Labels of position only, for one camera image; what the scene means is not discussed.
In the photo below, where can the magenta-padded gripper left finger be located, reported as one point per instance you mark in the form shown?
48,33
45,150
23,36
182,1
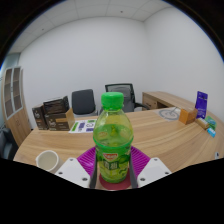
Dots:
73,170

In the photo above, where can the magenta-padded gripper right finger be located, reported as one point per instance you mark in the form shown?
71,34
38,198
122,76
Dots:
152,170

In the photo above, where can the green drink bottle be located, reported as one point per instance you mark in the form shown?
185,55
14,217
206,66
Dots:
113,140

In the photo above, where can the cream and brown mug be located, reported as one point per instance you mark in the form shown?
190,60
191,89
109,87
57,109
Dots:
48,160

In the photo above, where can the dark box with tan flap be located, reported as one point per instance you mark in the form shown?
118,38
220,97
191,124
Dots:
60,121

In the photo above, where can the clear round-printed sheet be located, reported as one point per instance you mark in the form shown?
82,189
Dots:
168,113

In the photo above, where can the orange wooden box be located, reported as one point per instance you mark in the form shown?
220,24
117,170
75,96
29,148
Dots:
187,115

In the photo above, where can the dark flat cardboard box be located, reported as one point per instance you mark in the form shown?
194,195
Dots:
56,105

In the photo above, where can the small tan box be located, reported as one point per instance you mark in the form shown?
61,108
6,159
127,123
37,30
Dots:
202,123

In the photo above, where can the blue packet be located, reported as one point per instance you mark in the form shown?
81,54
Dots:
211,132

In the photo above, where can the wooden side desk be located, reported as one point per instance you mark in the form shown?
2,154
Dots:
160,99

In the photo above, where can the green packet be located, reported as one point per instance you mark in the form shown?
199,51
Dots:
211,122

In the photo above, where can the black mesh office chair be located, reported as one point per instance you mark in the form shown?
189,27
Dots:
128,96

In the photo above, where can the purple standing sign card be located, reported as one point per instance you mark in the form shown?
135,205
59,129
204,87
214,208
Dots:
201,104

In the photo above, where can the wooden shelf cabinet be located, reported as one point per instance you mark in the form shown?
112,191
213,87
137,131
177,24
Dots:
15,106

